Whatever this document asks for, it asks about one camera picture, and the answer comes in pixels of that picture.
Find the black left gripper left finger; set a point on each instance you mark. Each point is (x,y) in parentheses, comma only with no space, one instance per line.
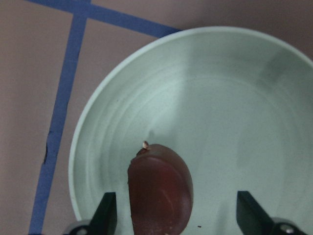
(104,220)

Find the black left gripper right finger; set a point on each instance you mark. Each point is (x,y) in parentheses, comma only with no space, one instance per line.
(254,215)

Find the brown steamed bun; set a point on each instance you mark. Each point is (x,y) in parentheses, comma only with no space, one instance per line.
(160,191)

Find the light green plate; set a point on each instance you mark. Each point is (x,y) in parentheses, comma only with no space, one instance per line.
(235,104)

